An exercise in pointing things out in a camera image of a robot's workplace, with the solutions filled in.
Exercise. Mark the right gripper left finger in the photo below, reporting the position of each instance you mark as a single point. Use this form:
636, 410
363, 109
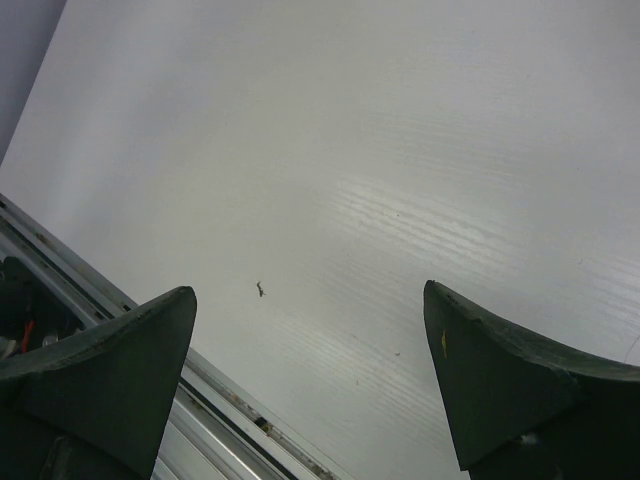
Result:
95, 405

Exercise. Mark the aluminium rail frame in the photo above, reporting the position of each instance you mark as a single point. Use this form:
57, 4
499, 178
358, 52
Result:
215, 429

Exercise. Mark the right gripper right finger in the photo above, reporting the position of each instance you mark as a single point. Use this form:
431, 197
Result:
522, 406

